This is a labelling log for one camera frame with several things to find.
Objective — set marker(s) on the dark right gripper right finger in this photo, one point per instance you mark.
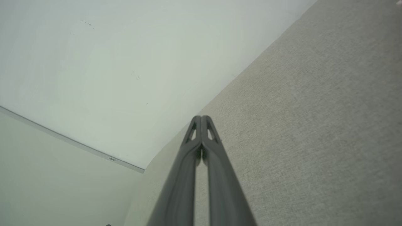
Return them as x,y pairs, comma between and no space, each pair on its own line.
223,188

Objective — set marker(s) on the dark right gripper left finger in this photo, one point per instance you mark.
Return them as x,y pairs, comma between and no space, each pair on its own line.
179,188

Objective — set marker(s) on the white baseboard strip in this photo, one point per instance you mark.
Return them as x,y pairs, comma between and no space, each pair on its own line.
72,142

